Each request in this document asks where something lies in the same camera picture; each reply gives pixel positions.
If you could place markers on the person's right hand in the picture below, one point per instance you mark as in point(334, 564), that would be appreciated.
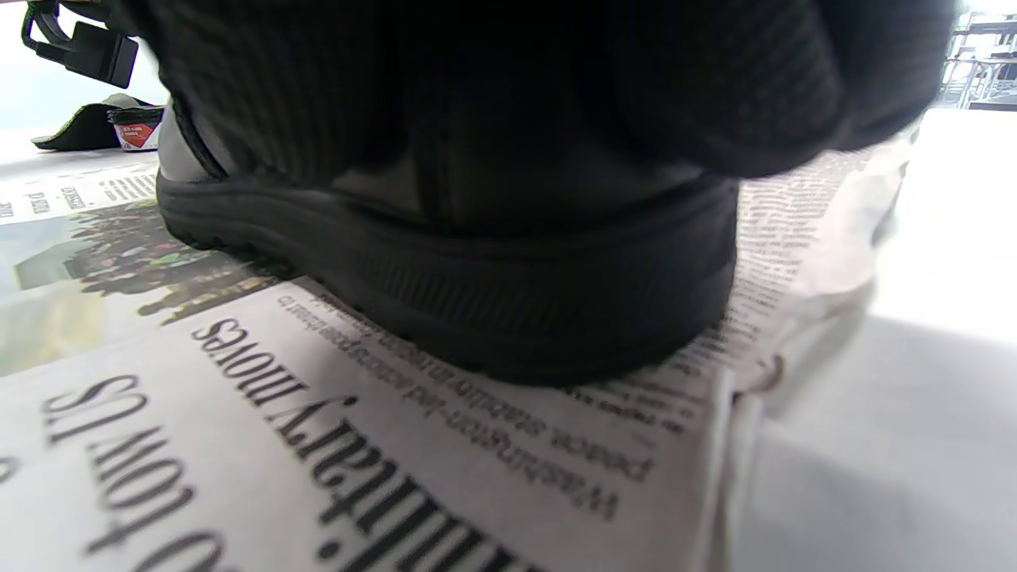
point(556, 71)

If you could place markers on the black leather shoe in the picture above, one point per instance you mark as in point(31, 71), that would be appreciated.
point(477, 286)

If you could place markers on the black shoe polish jar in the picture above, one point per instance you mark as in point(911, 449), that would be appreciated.
point(139, 131)

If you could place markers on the grey white polishing mitt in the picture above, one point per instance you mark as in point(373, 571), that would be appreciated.
point(75, 131)

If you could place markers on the newspaper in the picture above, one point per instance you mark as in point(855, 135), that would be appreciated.
point(238, 445)

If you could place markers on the metal rack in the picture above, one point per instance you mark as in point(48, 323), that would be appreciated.
point(981, 67)

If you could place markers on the black left wrist mount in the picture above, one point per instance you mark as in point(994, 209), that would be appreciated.
point(87, 52)

